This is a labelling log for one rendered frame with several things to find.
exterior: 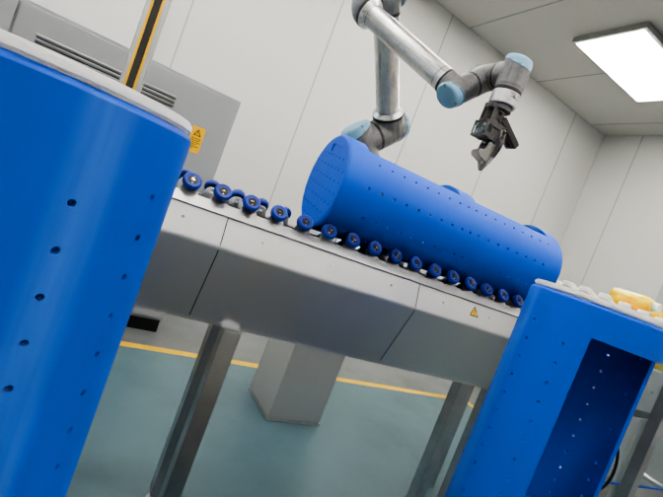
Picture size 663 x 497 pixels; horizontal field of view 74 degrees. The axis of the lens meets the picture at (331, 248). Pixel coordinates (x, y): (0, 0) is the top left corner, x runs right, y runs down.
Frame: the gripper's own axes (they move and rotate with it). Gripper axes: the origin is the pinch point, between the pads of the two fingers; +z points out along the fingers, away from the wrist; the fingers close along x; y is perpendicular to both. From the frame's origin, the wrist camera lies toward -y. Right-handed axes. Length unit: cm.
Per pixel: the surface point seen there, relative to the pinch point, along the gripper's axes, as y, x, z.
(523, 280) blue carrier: -22.6, 12.4, 30.1
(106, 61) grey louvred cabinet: 129, -138, 0
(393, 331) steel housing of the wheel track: 17, 10, 59
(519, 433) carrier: 14, 59, 61
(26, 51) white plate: 106, 77, 30
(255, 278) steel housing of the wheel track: 64, 12, 55
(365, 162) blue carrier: 46, 11, 16
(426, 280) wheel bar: 12.7, 10.7, 40.8
